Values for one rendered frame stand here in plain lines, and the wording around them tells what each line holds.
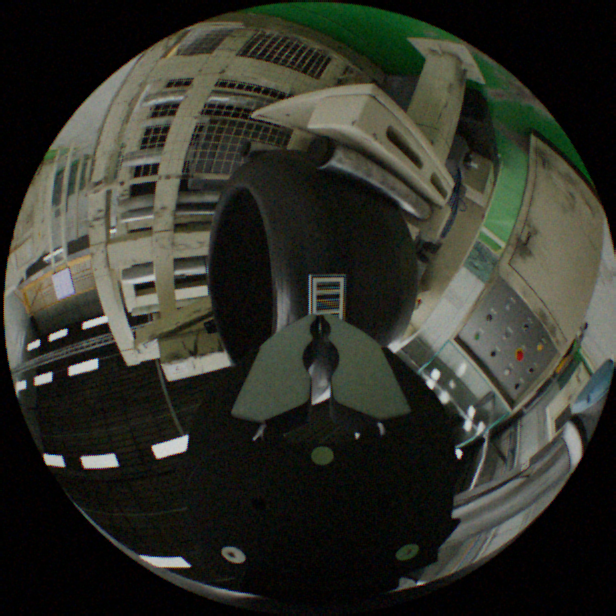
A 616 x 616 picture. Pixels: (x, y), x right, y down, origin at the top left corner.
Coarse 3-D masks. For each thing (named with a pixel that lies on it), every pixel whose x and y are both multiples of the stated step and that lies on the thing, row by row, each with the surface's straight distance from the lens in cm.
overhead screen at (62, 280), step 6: (60, 270) 437; (66, 270) 427; (54, 276) 449; (60, 276) 440; (66, 276) 433; (54, 282) 455; (60, 282) 447; (66, 282) 439; (72, 282) 435; (54, 288) 462; (60, 288) 454; (66, 288) 446; (72, 288) 440; (60, 294) 461; (66, 294) 454; (72, 294) 447
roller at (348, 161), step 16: (320, 144) 25; (336, 144) 25; (320, 160) 24; (336, 160) 25; (352, 160) 26; (368, 160) 30; (352, 176) 28; (368, 176) 29; (384, 176) 32; (384, 192) 34; (400, 192) 37; (416, 208) 45
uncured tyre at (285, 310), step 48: (240, 192) 61; (288, 192) 26; (336, 192) 26; (240, 240) 72; (288, 240) 24; (336, 240) 22; (384, 240) 29; (240, 288) 74; (288, 288) 24; (384, 288) 27; (240, 336) 68; (384, 336) 32
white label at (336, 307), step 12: (312, 276) 20; (324, 276) 21; (336, 276) 21; (312, 288) 20; (324, 288) 21; (336, 288) 21; (312, 300) 21; (324, 300) 21; (336, 300) 22; (312, 312) 21; (324, 312) 21; (336, 312) 22
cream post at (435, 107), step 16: (432, 64) 96; (448, 64) 96; (432, 80) 85; (448, 80) 84; (464, 80) 103; (416, 96) 78; (432, 96) 77; (448, 96) 77; (416, 112) 73; (432, 112) 71; (448, 112) 74; (432, 128) 67; (448, 128) 74; (432, 144) 63; (448, 144) 74
